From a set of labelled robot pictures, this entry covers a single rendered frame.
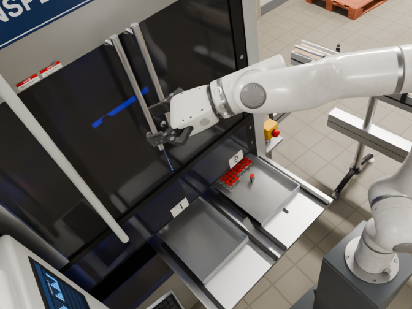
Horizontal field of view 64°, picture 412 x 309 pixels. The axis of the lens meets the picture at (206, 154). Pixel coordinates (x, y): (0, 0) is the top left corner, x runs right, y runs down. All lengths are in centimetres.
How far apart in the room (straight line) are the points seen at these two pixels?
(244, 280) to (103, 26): 102
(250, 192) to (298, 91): 102
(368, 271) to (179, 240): 76
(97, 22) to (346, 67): 56
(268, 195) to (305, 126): 159
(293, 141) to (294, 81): 236
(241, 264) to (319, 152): 165
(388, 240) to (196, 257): 74
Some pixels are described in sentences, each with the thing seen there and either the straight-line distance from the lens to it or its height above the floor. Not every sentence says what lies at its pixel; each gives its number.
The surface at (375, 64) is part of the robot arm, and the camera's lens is 70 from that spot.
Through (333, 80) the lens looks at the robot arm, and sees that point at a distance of 67.
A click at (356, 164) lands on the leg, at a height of 19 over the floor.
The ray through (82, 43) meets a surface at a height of 183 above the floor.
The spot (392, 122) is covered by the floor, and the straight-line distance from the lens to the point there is 321.
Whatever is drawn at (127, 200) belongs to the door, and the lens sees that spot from 122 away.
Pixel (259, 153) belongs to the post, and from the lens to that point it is 166.
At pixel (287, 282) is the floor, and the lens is 232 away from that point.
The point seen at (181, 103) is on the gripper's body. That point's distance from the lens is 73.
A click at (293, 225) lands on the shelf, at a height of 88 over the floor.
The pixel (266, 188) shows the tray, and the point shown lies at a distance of 158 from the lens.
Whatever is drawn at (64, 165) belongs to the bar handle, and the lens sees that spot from 90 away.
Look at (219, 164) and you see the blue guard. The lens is 145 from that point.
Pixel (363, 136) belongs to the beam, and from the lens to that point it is 235.
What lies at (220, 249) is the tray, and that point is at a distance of 146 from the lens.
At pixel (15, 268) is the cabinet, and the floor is 155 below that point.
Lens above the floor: 219
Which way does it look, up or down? 48 degrees down
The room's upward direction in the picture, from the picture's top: 16 degrees counter-clockwise
